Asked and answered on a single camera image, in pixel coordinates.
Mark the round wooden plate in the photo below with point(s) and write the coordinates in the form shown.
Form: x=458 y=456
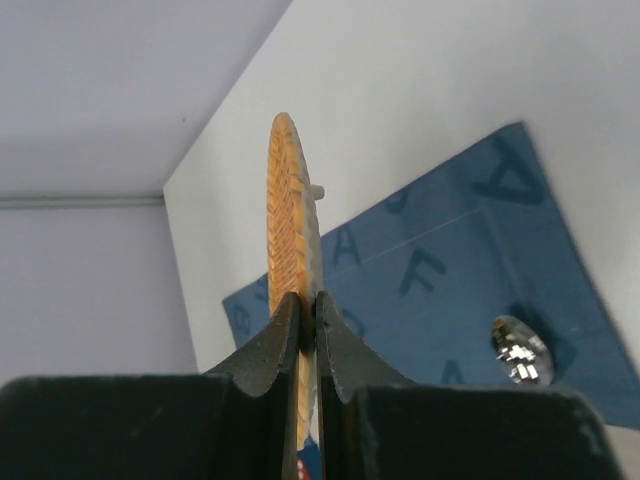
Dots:
x=294 y=254

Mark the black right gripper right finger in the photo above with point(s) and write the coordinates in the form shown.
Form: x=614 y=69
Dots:
x=375 y=423

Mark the metal spoon patterned handle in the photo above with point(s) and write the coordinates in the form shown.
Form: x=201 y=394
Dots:
x=521 y=352

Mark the blue cartoon placemat cloth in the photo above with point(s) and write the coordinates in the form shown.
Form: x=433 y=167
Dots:
x=422 y=278

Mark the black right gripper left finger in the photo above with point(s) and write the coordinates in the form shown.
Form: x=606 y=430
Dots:
x=235 y=421

